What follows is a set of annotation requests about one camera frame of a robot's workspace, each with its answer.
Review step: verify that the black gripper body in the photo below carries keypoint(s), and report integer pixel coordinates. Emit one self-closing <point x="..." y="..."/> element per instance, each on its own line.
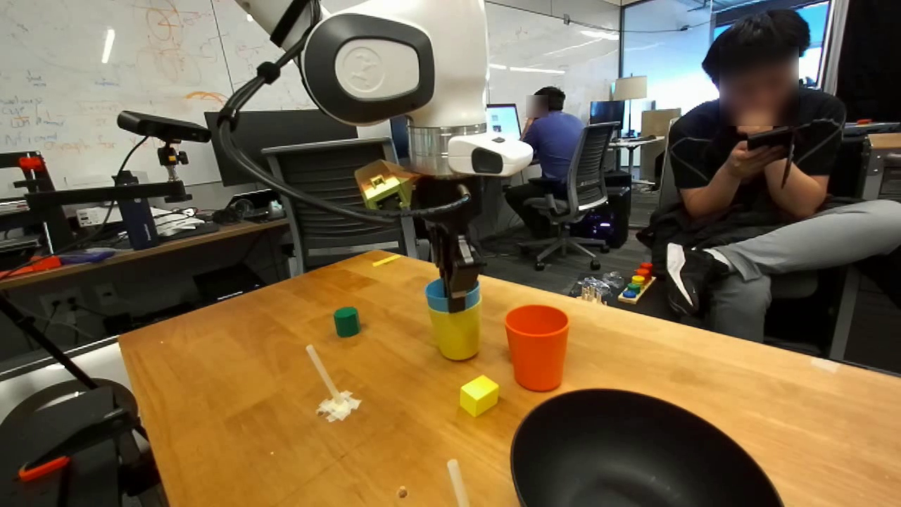
<point x="439" y="203"/>

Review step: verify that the blue plastic cup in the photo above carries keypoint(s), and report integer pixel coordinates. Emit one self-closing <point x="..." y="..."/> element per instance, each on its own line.
<point x="433" y="301"/>

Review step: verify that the orange plastic cup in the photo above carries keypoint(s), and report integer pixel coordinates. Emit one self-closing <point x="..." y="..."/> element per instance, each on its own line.
<point x="535" y="353"/>

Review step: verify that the yellow plastic cup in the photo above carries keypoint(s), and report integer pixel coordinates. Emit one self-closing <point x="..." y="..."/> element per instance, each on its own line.
<point x="453" y="336"/>

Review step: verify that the grey mesh chair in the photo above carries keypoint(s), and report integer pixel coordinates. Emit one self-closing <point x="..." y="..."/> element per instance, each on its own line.
<point x="339" y="202"/>

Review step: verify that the lit computer screen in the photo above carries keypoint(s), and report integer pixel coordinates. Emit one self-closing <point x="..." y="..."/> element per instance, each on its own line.
<point x="505" y="119"/>

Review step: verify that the yellow block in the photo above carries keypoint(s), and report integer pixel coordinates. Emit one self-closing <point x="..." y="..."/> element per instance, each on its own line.
<point x="478" y="396"/>

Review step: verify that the green block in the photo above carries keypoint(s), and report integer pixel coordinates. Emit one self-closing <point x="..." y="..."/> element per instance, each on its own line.
<point x="348" y="323"/>

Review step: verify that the person in blue shirt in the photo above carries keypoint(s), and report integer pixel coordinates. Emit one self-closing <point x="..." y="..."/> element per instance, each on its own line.
<point x="552" y="141"/>

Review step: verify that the grey swivel office chair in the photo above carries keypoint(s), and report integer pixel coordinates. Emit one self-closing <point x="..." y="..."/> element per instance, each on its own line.
<point x="591" y="165"/>

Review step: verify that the black computer monitor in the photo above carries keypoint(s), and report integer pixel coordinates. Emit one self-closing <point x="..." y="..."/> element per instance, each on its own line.
<point x="291" y="129"/>

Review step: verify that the white tape wad with strip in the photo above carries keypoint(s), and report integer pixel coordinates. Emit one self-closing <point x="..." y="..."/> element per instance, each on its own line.
<point x="457" y="482"/>
<point x="339" y="408"/>

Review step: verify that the black waste bin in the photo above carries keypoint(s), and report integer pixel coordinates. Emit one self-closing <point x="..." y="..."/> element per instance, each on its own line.
<point x="616" y="208"/>

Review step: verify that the colourful stacking toy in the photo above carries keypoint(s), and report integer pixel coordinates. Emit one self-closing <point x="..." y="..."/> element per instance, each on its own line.
<point x="638" y="281"/>

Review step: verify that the white lamp shade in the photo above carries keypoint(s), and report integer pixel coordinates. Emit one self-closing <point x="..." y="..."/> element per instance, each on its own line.
<point x="630" y="88"/>

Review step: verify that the cardboard box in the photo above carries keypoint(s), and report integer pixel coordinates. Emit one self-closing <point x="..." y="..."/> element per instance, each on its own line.
<point x="660" y="122"/>

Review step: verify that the black bowl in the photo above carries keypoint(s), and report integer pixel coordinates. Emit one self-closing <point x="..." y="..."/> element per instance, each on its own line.
<point x="638" y="461"/>

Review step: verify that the white cloth pile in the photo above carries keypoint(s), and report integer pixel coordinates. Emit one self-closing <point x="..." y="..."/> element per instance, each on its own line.
<point x="176" y="220"/>

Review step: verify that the seated person black shirt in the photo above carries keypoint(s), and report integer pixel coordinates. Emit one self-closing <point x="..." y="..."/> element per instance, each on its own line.
<point x="712" y="158"/>

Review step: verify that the wooden side desk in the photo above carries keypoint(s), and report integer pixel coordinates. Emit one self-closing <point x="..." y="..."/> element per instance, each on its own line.
<point x="141" y="247"/>

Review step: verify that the black phone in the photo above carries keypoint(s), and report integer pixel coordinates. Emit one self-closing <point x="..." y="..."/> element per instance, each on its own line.
<point x="768" y="139"/>

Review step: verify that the black diagonal rod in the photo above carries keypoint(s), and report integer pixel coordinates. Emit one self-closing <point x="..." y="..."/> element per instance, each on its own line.
<point x="42" y="343"/>

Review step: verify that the yellow-green wrist camera mount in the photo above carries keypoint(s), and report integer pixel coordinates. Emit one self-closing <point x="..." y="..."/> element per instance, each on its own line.
<point x="383" y="185"/>

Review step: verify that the black camera on stand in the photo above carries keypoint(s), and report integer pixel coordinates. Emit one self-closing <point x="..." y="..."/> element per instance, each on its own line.
<point x="157" y="124"/>

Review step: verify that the black frame with red knob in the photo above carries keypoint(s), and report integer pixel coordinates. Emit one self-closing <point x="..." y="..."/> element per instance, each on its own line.
<point x="86" y="196"/>

